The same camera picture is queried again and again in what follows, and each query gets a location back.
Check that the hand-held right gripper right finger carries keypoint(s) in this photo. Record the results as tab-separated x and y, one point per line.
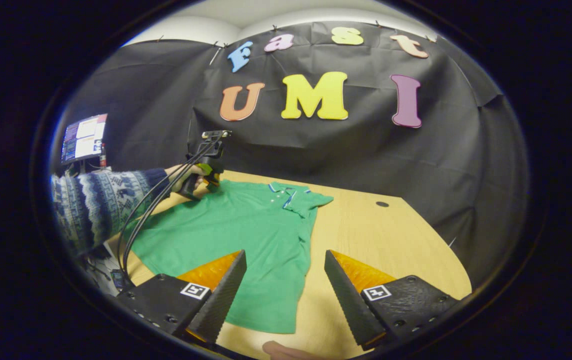
346	300

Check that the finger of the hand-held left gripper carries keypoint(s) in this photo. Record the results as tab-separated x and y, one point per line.
214	178

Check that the red bottle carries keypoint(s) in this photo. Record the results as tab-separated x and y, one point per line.
103	161

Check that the black backdrop cloth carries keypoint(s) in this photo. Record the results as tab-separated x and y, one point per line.
316	155

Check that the computer monitor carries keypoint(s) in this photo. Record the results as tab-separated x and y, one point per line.
83	137

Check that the green T-shirt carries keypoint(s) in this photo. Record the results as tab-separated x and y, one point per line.
246	235

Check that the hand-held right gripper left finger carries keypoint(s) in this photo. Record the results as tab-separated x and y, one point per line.
221	300

